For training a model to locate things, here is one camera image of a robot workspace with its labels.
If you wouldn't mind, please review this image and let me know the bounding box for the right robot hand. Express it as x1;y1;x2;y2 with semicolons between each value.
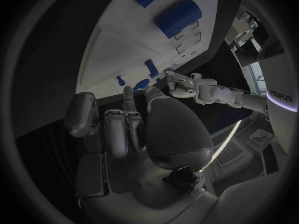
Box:
63;85;221;222

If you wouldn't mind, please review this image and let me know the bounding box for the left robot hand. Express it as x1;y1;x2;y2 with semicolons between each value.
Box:
163;70;196;99

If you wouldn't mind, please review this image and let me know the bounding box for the blue plug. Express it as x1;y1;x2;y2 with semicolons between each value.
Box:
133;78;151;94

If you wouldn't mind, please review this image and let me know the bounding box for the white task board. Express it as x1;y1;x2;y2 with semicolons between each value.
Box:
75;0;244;100

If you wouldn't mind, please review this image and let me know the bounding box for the thick blue cylinder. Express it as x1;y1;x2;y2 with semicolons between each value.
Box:
153;0;203;40

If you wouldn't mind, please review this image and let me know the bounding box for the workshop desk with screens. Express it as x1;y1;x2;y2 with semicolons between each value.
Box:
223;10;268;68

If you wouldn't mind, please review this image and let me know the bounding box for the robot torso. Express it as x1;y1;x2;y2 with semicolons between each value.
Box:
256;36;299;156

